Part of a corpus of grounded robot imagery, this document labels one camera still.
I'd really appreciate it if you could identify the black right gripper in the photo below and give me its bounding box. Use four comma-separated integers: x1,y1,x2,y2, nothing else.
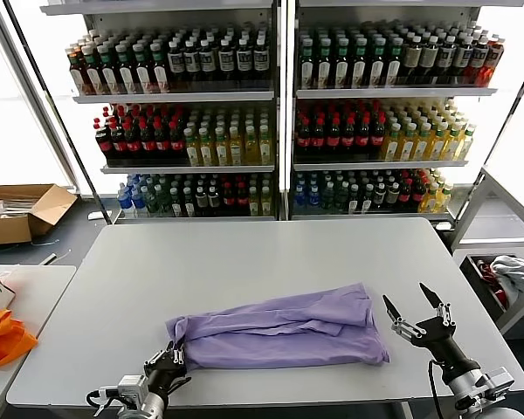
383,282,481,381

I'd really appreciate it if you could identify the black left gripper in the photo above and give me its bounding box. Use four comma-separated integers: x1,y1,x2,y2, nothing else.
143,340,192,396

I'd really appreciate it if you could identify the purple printed T-shirt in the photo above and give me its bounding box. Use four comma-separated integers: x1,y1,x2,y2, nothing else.
164,282,391,372

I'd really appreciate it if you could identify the grey storage bin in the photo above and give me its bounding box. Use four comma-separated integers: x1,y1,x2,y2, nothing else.
459,251,524,340

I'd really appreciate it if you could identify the red garment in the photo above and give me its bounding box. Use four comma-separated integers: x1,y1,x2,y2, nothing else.
475,259,507,306

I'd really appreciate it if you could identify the white grey garment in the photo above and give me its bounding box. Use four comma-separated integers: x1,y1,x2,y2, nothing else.
488,255,524,306

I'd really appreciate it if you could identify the small red cap cola bottle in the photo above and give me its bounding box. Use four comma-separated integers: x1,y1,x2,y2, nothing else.
411,178,425,213
399,178,412,213
222,182,236,216
235,182,250,216

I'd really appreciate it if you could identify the white side table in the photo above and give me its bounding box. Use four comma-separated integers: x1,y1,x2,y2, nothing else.
0,264,78,419

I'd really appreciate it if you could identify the orange cloth bag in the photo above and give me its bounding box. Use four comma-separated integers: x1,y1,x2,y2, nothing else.
0,308,39,371

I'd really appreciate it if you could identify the yellow juice bottle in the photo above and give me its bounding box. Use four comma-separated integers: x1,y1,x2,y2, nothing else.
383,123,402,161
229,126,244,166
458,124,477,161
399,123,417,161
259,125,273,166
414,123,432,161
214,127,229,167
184,128,201,167
199,127,215,167
444,122,462,161
430,123,447,161

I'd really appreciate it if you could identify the open cardboard box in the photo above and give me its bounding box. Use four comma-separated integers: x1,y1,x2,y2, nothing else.
0,182,79,246

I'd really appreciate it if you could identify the clear plastic packaging bundle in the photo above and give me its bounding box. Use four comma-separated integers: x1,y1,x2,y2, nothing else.
0,196,43,217

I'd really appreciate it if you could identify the grey metal shelf rack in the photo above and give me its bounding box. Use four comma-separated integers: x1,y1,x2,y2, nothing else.
286,0,499,222
38,0,285,223

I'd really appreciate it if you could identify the green label tea bottle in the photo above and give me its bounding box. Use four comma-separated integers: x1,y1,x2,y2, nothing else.
149,42,169,93
351,38,369,88
369,37,386,88
299,38,315,88
385,37,403,87
316,38,334,88
334,38,351,88
99,45,116,94
82,45,100,95
114,44,133,94
132,43,150,93

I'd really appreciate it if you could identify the dark bottle beige label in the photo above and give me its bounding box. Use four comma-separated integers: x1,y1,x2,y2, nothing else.
420,35,438,84
403,35,422,84

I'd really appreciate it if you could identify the red drink bottle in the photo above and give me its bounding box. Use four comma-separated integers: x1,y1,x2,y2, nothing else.
482,38,506,87

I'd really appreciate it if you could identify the dark bottle blue-grey label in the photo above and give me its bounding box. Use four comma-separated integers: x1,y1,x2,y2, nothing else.
470,38,489,86
454,36,472,85
438,36,456,84

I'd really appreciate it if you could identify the dark drink bottle grey label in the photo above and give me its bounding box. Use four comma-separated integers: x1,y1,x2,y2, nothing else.
236,38,253,87
199,39,217,88
183,39,201,88
252,37,270,87
167,40,185,88
218,38,236,87

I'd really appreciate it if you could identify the amber tea bottle white label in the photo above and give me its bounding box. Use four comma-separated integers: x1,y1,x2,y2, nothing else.
68,48,85,95

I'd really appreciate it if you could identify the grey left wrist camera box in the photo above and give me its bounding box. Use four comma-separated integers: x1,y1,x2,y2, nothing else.
115,386,143,407

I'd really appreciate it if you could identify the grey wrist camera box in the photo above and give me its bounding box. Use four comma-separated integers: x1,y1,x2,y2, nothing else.
479,367,516,398
115,386,143,407

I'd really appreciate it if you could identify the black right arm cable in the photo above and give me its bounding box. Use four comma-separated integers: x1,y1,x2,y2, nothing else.
426,358,442,419

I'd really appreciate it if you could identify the black left camera cable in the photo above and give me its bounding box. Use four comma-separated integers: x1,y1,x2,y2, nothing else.
86,387,117,416

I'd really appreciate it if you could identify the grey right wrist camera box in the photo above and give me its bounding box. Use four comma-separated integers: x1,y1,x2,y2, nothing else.
479,367,516,398

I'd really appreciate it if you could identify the grey metal frame table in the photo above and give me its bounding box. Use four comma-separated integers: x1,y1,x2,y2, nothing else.
452,165,524,250

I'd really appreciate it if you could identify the dark metal frame post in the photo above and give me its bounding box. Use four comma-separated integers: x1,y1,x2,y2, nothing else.
3,0,104,223

